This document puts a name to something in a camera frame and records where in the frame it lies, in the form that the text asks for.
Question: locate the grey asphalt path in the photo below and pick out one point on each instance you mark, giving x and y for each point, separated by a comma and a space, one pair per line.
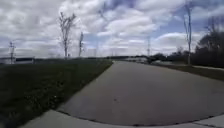
140, 96

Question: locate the dark grass field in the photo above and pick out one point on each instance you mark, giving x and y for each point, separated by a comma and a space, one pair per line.
33, 86

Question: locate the tall bare tree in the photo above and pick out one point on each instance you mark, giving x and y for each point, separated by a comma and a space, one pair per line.
65, 40
189, 43

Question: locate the low white building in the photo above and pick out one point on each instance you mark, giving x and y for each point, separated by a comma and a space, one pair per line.
20, 60

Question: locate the pale concrete strip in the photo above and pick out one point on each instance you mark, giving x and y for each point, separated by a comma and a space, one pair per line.
50, 122

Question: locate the pale road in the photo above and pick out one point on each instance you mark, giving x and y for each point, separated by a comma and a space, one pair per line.
213, 68

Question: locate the dark wood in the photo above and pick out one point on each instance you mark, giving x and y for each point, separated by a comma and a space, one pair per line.
210, 50

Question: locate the pole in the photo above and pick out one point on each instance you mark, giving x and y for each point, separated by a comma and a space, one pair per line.
148, 48

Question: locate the grass strip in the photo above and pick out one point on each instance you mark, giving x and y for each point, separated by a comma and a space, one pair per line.
206, 72

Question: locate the small bare tree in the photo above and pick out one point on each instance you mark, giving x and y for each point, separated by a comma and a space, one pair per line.
12, 51

